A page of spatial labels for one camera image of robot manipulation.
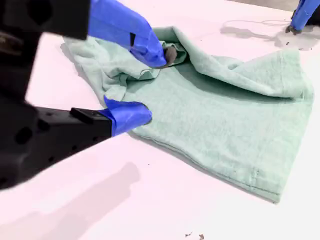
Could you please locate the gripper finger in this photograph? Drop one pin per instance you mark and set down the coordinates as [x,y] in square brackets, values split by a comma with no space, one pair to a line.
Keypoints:
[127,116]
[125,27]

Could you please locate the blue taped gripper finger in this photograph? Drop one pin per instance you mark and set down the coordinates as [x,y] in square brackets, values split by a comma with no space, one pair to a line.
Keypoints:
[300,15]

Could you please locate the pale green T-shirt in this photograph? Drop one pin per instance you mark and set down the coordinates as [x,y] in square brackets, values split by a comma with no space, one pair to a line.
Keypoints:
[212,120]

